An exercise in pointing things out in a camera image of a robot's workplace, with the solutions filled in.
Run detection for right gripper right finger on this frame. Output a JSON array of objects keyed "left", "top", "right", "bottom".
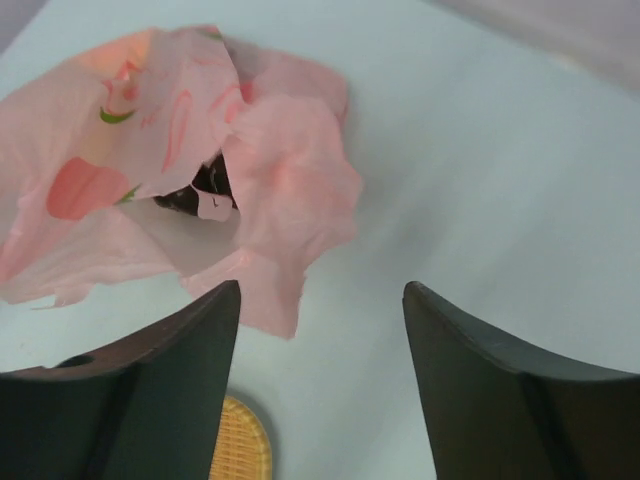
[{"left": 403, "top": 282, "right": 639, "bottom": 479}]

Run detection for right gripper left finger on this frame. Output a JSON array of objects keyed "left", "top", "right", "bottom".
[{"left": 1, "top": 281, "right": 241, "bottom": 479}]

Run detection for woven bamboo tray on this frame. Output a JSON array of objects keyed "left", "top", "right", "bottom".
[{"left": 209, "top": 395, "right": 273, "bottom": 480}]

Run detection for dark purple fake grapes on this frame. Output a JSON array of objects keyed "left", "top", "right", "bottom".
[{"left": 154, "top": 152, "right": 238, "bottom": 222}]

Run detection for pink plastic bag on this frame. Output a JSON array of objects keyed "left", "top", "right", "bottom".
[{"left": 1, "top": 26, "right": 362, "bottom": 338}]

